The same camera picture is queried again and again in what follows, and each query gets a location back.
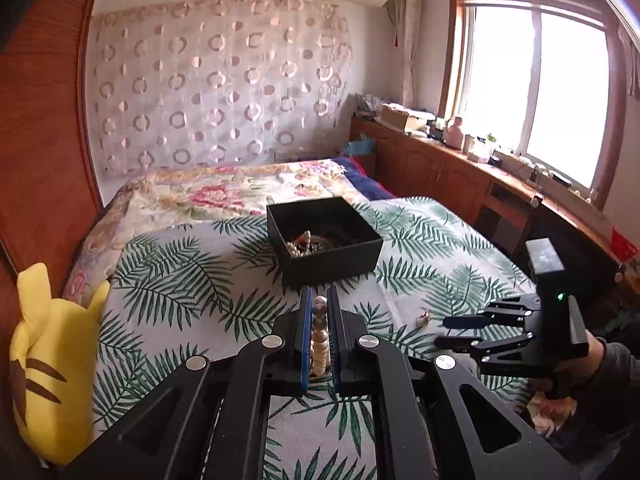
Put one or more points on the black square box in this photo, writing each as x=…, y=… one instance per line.
x=325, y=270

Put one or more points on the white patterned window curtain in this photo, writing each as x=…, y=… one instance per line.
x=410, y=35

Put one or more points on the small black device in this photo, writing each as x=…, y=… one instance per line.
x=495, y=161

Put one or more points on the yellow plush toy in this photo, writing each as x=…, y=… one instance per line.
x=55, y=360

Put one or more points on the low wooden cabinet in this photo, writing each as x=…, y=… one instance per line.
x=430, y=170

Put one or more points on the leaf print blanket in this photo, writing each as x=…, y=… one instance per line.
x=200, y=280

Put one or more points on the person's right forearm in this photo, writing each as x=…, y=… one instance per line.
x=615, y=395

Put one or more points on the small green plant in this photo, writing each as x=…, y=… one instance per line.
x=491, y=138

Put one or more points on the red bag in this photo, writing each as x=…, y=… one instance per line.
x=626, y=244

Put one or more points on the patterned cloth pile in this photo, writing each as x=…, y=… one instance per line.
x=371, y=102

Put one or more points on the small metal jewelry piece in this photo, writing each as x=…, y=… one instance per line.
x=425, y=316

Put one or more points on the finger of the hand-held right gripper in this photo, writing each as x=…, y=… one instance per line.
x=500, y=350
x=500, y=315

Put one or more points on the person's right hand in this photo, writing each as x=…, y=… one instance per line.
x=595, y=357

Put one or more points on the floral quilt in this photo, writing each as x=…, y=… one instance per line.
x=210, y=195

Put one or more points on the circle pattern wall curtain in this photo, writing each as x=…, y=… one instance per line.
x=215, y=85

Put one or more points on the pink tissue box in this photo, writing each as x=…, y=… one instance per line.
x=481, y=152

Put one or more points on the open cardboard box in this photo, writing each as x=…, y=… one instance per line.
x=405, y=120

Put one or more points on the blue blanket with red trim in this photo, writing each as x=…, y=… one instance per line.
x=372, y=182

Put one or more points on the white mug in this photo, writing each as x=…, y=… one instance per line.
x=468, y=144

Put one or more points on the wooden frame window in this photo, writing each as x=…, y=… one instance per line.
x=530, y=85

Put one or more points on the brown wooden wardrobe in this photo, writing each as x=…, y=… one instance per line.
x=45, y=110

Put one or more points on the blue bag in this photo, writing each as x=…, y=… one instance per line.
x=357, y=147

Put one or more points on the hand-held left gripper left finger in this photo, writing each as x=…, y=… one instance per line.
x=305, y=345

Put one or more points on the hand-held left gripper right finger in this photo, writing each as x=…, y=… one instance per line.
x=333, y=345

